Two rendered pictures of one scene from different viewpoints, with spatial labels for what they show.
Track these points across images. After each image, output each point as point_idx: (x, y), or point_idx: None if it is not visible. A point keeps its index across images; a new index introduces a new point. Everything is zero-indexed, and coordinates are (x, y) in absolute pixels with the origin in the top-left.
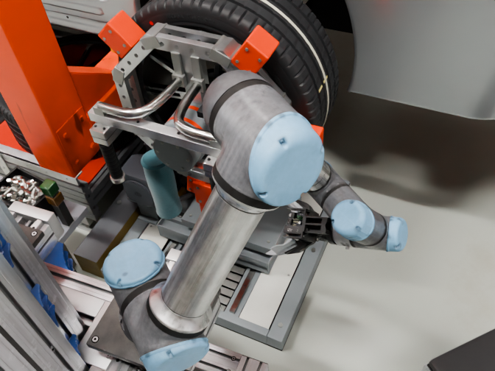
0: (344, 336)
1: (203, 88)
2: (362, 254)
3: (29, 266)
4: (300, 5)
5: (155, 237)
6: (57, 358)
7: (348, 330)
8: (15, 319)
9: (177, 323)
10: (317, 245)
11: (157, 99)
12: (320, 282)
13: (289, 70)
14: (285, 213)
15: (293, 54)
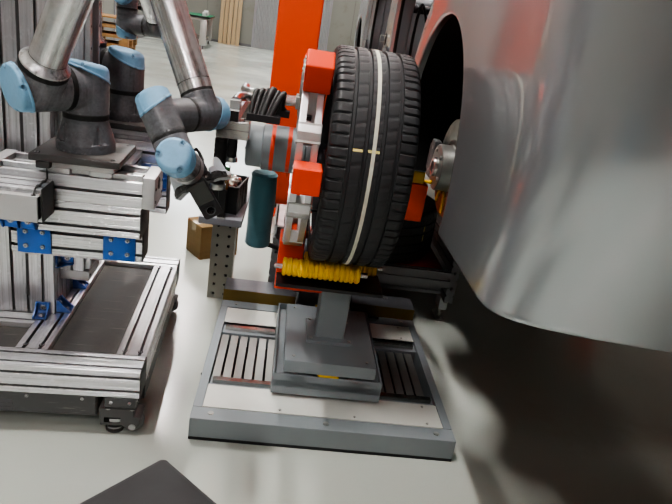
0: (229, 490)
1: (296, 105)
2: (361, 489)
3: (75, 54)
4: (411, 89)
5: (274, 319)
6: (36, 116)
7: (239, 493)
8: (29, 43)
9: (23, 51)
10: (334, 426)
11: None
12: (295, 455)
13: (334, 104)
14: (340, 361)
15: (348, 97)
